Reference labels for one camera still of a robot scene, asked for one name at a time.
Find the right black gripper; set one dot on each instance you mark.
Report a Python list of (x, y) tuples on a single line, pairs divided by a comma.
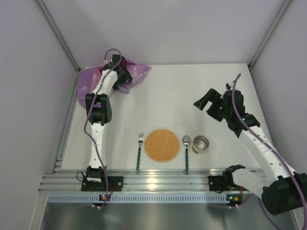
[(211, 105)]

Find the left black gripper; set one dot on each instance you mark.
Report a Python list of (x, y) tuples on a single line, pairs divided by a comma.
[(123, 78)]

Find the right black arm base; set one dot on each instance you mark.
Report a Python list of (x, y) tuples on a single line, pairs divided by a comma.
[(219, 184)]

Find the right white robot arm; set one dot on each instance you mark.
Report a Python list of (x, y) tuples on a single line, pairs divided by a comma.
[(283, 189)]

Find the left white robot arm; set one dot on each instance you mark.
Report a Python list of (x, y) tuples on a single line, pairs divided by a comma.
[(99, 115)]

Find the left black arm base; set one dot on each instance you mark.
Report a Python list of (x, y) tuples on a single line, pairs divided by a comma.
[(115, 184)]

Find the metal cup with wood band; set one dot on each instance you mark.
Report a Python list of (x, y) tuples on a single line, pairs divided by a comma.
[(200, 144)]

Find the round woven wicker plate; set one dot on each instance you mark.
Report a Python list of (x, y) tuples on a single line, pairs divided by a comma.
[(162, 145)]

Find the spoon with green handle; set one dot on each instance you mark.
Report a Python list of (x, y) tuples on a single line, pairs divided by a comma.
[(186, 142)]

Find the fork with green handle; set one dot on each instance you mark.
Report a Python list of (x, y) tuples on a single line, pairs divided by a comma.
[(140, 143)]

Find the left aluminium frame post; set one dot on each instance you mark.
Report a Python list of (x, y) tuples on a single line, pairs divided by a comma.
[(56, 31)]

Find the aluminium frame post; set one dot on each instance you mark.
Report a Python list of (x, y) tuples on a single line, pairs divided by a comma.
[(269, 33), (56, 31)]

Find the perforated grey cable duct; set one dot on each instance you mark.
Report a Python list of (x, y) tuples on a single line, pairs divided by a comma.
[(144, 198)]

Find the aluminium mounting rail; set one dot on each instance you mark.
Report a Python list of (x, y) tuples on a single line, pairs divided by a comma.
[(146, 181)]

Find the right aluminium frame post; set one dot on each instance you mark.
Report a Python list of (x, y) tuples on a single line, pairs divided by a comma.
[(269, 33)]

